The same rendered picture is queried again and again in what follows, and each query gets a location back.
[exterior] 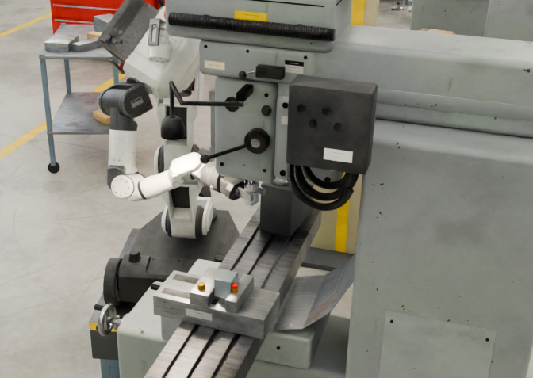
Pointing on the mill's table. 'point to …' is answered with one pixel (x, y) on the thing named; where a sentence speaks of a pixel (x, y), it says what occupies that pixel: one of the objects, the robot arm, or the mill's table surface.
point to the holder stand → (281, 209)
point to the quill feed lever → (258, 136)
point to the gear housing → (211, 51)
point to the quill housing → (259, 163)
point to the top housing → (258, 9)
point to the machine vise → (219, 306)
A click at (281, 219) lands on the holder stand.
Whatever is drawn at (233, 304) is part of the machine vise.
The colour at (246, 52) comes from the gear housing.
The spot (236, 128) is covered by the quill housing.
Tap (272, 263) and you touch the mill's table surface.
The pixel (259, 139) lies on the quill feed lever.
